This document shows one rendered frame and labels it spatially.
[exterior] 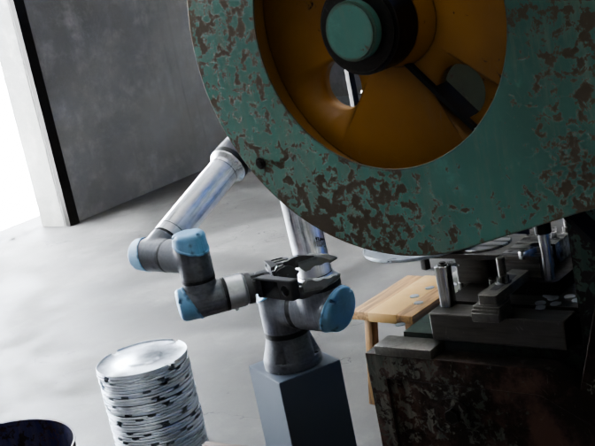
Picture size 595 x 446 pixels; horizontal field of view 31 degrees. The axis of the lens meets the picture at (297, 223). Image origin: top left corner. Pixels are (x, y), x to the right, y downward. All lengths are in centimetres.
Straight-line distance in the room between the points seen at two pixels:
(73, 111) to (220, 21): 535
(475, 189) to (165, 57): 628
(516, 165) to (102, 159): 590
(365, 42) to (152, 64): 615
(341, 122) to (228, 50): 25
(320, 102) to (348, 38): 26
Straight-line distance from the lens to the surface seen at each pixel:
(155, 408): 339
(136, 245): 246
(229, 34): 204
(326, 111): 203
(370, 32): 178
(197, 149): 816
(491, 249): 236
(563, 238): 238
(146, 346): 359
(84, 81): 745
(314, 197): 201
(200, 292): 235
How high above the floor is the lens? 148
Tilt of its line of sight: 14 degrees down
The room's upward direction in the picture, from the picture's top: 11 degrees counter-clockwise
